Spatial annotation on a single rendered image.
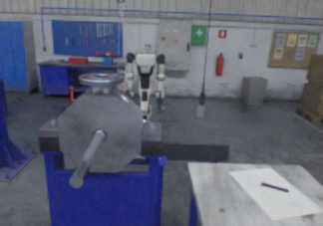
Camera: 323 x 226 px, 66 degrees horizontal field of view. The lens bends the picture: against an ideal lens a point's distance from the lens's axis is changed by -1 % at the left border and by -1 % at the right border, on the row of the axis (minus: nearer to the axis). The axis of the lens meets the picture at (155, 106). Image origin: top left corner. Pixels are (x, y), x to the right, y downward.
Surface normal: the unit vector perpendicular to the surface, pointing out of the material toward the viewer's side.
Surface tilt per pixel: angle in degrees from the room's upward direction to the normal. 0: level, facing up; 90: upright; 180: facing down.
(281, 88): 90
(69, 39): 90
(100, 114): 90
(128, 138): 90
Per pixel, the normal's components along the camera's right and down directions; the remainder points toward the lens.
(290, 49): -0.02, 0.29
